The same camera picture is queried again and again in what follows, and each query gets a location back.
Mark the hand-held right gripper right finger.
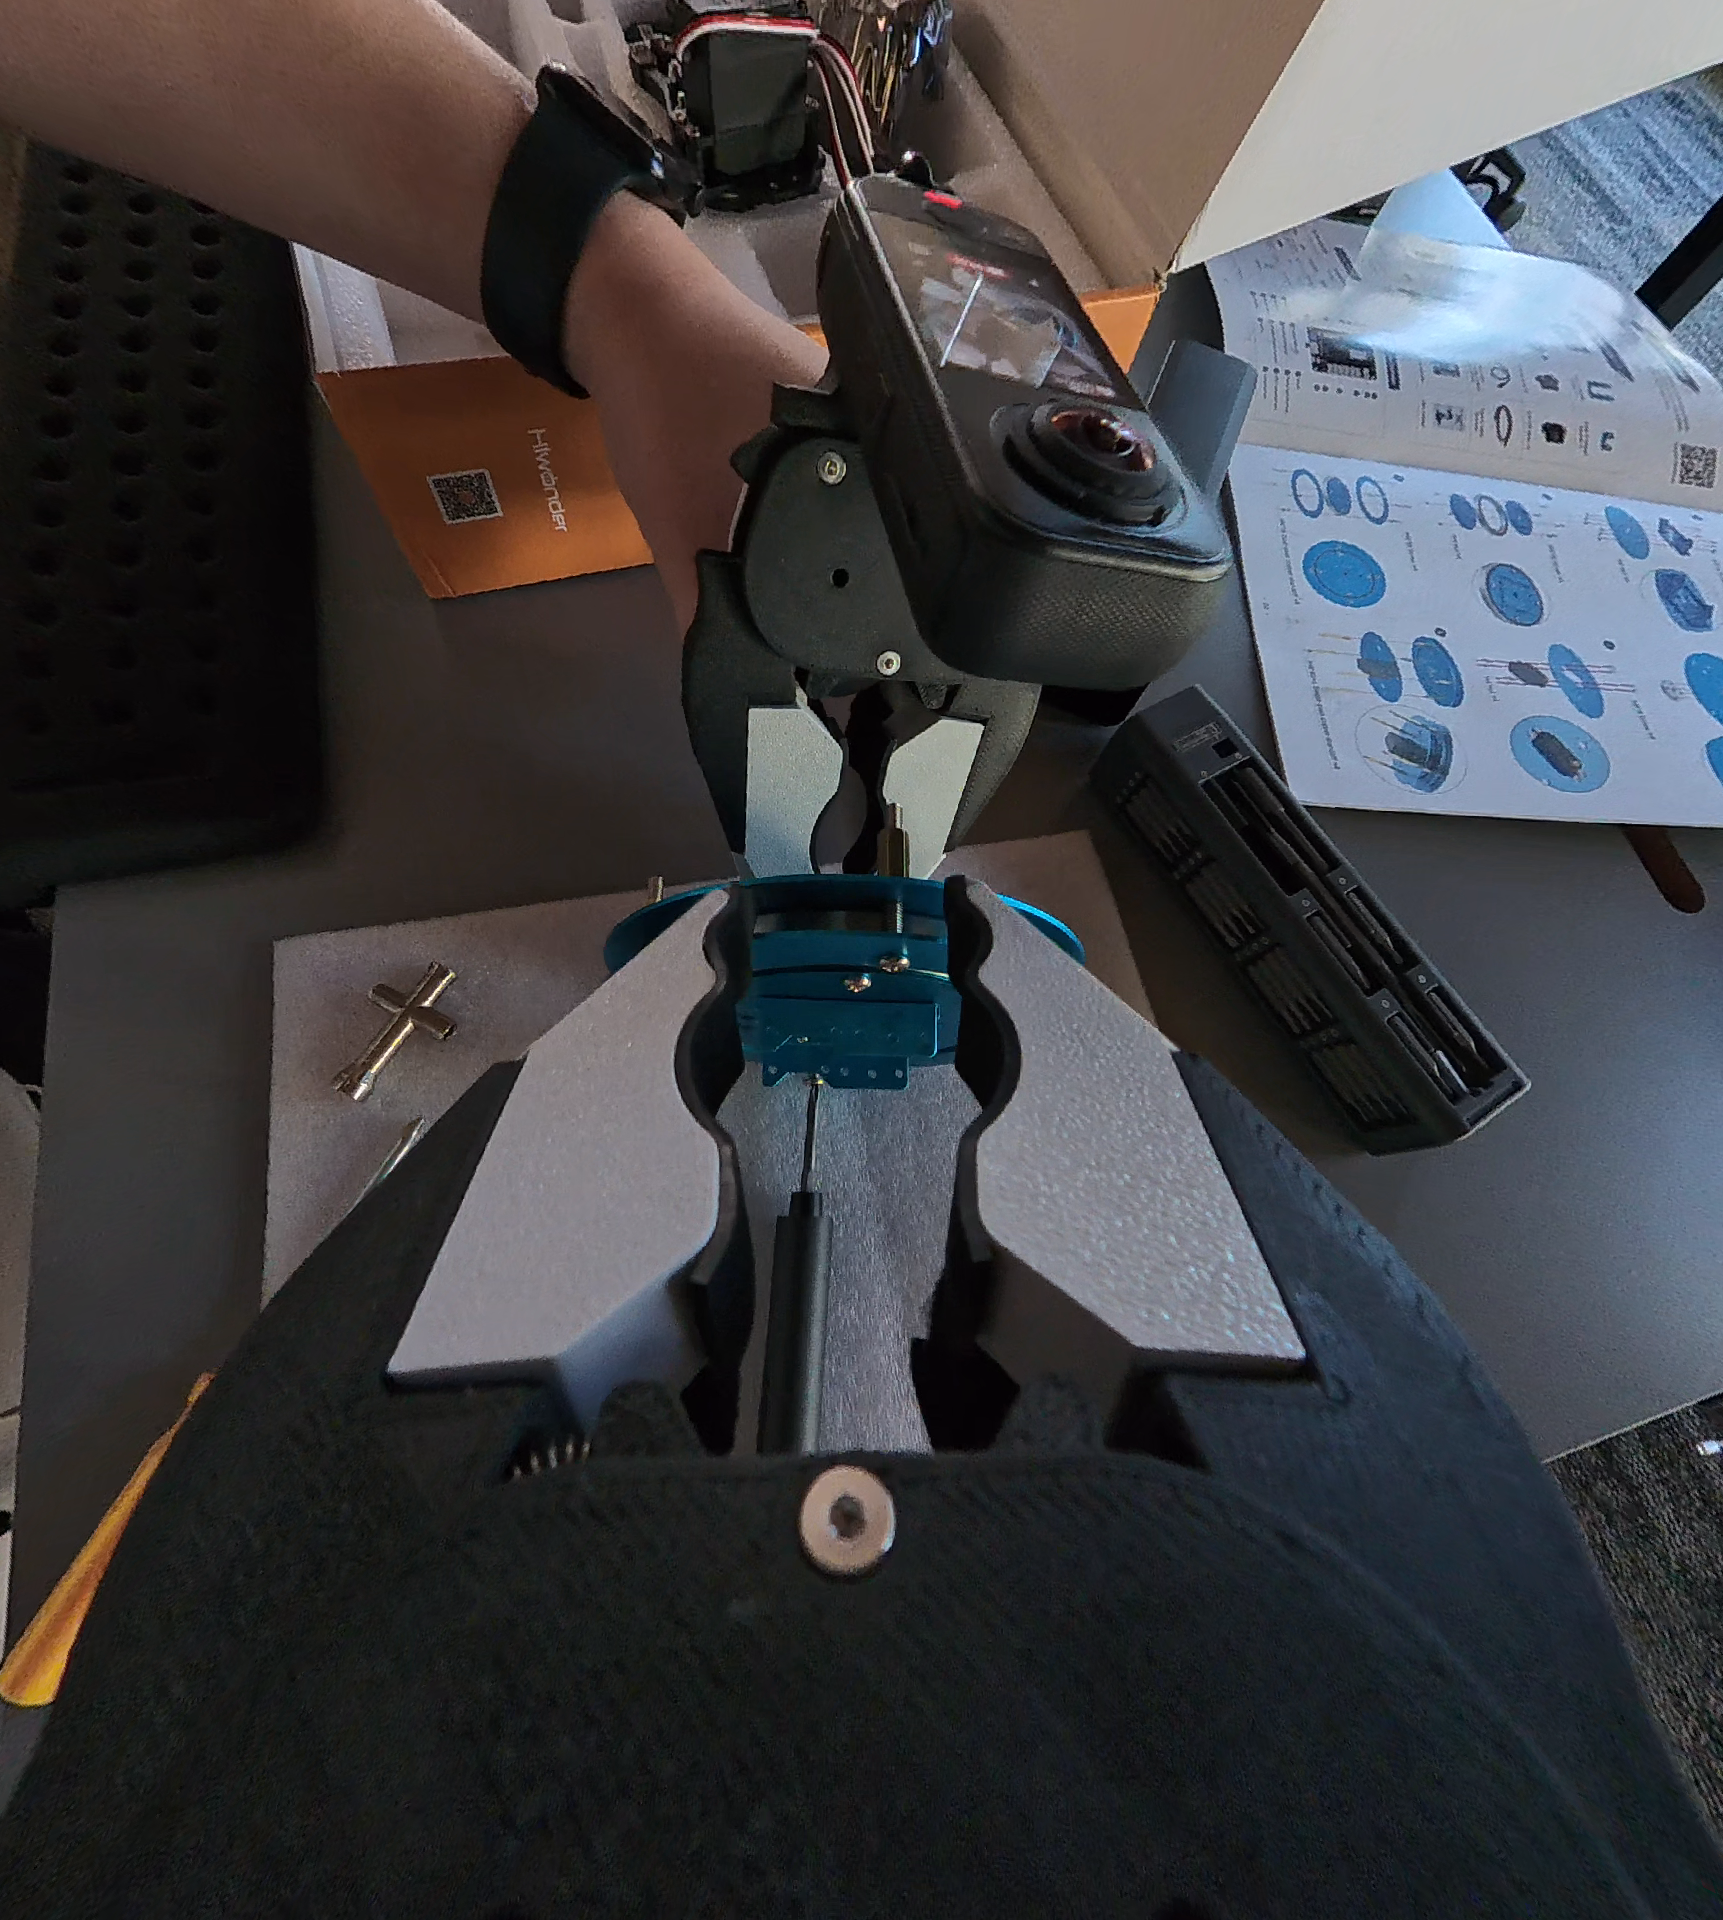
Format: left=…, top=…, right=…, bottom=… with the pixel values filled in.
left=916, top=874, right=1316, bottom=1456

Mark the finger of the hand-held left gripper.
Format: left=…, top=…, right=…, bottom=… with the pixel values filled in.
left=861, top=717, right=991, bottom=891
left=744, top=699, right=871, bottom=891

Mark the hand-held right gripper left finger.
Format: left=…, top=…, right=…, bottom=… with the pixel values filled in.
left=382, top=884, right=744, bottom=1456

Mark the blue metal turntable disc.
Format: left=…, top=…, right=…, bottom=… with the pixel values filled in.
left=604, top=861, right=1091, bottom=1093

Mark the person's left forearm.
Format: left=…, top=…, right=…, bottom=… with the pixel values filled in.
left=0, top=0, right=549, bottom=353

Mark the grey desk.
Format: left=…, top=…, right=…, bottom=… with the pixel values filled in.
left=0, top=209, right=1723, bottom=1825

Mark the person's left hand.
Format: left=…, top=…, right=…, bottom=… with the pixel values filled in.
left=582, top=196, right=837, bottom=622

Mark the black precision screwdriver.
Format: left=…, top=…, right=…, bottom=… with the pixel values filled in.
left=752, top=1079, right=837, bottom=1456

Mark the silver cross wrench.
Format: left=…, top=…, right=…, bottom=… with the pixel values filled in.
left=331, top=963, right=461, bottom=1102

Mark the white foam sheet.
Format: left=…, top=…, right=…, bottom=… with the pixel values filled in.
left=261, top=830, right=1156, bottom=1459

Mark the black screwdriver bit case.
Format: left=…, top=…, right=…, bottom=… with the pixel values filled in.
left=1091, top=685, right=1534, bottom=1156

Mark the printed instruction sheet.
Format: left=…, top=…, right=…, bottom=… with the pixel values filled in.
left=1204, top=209, right=1723, bottom=837

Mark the dark grey case sleeve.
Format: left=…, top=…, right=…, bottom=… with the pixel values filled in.
left=1131, top=336, right=1258, bottom=497

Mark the black wristband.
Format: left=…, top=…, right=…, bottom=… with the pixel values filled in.
left=478, top=63, right=703, bottom=404

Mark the orange cardboard box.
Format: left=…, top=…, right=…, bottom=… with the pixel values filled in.
left=288, top=0, right=1723, bottom=601

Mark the black perforated foam block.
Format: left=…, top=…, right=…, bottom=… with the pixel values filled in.
left=0, top=139, right=328, bottom=910

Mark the clear plastic bag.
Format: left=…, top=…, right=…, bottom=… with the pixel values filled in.
left=1341, top=168, right=1723, bottom=405

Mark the yellow handled screwdriver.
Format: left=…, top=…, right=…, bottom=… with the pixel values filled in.
left=0, top=1113, right=432, bottom=1706

